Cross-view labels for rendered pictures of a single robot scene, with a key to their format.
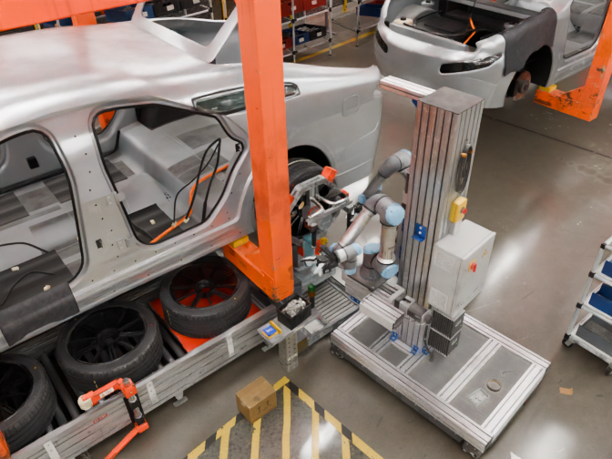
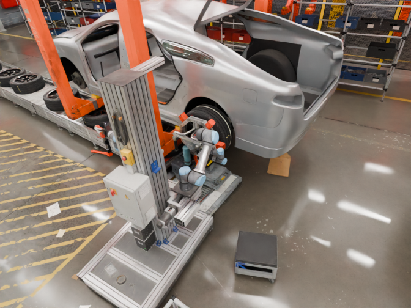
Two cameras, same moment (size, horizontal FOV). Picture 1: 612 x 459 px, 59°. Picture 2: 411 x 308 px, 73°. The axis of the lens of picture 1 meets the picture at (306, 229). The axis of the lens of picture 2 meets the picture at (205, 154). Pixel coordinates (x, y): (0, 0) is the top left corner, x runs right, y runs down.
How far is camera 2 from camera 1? 3.93 m
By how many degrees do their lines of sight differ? 59
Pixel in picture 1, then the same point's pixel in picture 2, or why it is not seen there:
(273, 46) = (124, 10)
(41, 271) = not seen: hidden behind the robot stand
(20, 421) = (88, 117)
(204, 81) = (174, 34)
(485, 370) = (134, 274)
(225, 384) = not seen: hidden behind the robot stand
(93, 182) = (123, 54)
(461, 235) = (129, 175)
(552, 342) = not seen: outside the picture
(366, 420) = (115, 227)
